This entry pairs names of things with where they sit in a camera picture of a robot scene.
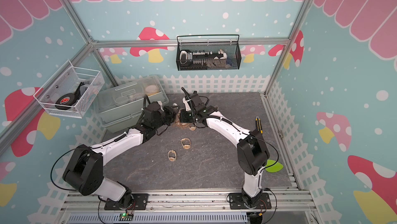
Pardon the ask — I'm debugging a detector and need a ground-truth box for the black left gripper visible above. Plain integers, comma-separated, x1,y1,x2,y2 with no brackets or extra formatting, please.
153,105,181,130

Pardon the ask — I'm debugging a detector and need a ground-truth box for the cream watch front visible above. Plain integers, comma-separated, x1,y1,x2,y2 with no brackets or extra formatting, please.
167,150,177,162

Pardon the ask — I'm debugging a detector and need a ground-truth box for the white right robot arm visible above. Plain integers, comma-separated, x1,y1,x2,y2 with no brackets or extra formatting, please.
182,88,270,200

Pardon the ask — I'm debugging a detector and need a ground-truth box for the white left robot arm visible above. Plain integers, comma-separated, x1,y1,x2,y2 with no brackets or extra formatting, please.
63,102,178,209

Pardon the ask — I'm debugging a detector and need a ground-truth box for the translucent green storage box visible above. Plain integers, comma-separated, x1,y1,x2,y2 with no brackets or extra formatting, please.
94,76,169,133

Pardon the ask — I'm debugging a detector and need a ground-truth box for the yellow black utility knife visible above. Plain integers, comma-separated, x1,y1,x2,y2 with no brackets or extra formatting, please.
255,116,263,134

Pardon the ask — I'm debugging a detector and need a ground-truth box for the black tape roll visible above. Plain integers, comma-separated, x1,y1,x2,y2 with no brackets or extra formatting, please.
55,93,77,110

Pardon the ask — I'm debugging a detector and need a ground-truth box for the green yellow toy paddle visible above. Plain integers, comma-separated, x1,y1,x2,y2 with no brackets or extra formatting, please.
265,160,284,173

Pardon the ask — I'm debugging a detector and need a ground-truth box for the green lit circuit board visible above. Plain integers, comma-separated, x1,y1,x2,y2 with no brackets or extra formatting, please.
118,213,134,222

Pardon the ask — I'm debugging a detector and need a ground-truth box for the black wire mesh basket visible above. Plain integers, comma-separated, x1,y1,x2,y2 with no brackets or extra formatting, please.
176,34,242,71

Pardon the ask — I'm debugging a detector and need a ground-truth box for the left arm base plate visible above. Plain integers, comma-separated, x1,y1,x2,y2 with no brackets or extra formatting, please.
104,193,149,211

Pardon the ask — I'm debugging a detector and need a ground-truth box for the clear acrylic wall bin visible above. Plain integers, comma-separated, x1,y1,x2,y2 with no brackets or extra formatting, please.
33,61,105,119

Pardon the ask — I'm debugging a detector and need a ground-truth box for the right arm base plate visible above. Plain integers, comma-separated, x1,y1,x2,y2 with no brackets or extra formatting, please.
226,193,272,210

